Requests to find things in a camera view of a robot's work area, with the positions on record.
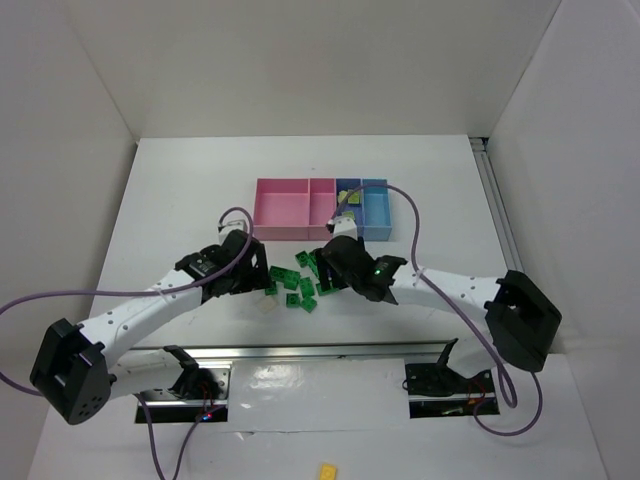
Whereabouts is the green lego long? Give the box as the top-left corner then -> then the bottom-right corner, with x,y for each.
269,265 -> 300,283
315,283 -> 332,297
305,263 -> 320,282

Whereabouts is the white lego brick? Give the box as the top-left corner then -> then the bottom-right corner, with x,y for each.
256,295 -> 279,314

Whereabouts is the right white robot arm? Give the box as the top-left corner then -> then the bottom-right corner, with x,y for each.
313,235 -> 562,379

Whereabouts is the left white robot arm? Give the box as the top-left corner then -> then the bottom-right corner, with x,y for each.
30,230 -> 269,425

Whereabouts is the large pink bin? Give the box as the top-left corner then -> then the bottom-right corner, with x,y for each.
253,178 -> 310,241

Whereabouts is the small pink bin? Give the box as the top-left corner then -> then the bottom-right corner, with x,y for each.
309,178 -> 337,241

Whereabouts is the yellow lego brick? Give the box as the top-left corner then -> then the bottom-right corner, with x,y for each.
317,463 -> 338,480

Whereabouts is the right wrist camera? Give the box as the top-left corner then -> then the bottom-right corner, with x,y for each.
326,215 -> 358,240

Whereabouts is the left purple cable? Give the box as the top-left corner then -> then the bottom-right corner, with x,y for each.
0,206 -> 256,480

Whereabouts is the purple cable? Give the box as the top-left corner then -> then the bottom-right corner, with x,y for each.
327,183 -> 545,437
0,206 -> 256,480

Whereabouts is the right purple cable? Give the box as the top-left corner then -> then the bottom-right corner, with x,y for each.
327,183 -> 545,437

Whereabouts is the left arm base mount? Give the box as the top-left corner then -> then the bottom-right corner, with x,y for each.
132,345 -> 231,424

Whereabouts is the aluminium rail front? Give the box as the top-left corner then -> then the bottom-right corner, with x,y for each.
124,340 -> 491,361

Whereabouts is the aluminium rail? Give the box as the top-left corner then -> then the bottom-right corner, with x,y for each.
469,137 -> 524,272
124,340 -> 491,361

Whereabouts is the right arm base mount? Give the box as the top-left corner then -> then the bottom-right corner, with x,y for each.
402,339 -> 499,419

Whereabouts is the aluminium rail right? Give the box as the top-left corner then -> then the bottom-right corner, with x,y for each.
469,137 -> 524,272

